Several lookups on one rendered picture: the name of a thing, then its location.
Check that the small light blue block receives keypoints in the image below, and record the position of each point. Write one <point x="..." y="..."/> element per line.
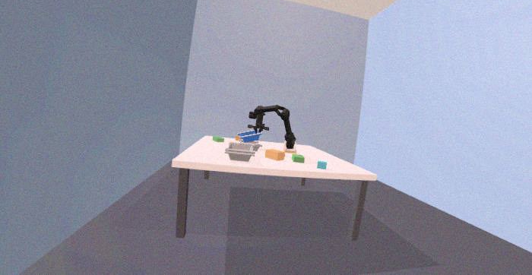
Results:
<point x="322" y="165"/>

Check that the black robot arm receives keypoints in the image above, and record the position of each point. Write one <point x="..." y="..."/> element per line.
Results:
<point x="285" y="114"/>

